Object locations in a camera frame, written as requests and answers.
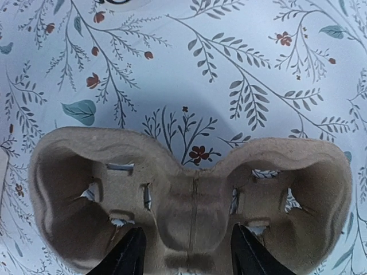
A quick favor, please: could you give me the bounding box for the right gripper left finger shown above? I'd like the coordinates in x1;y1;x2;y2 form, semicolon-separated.
87;227;147;275

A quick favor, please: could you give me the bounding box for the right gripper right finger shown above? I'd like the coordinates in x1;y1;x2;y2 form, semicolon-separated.
231;223;295;275

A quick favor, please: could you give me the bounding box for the brown cardboard cup carrier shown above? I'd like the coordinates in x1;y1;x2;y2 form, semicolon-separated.
28;127;352;274

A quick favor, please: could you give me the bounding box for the floral table mat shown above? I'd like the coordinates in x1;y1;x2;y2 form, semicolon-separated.
1;1;366;274

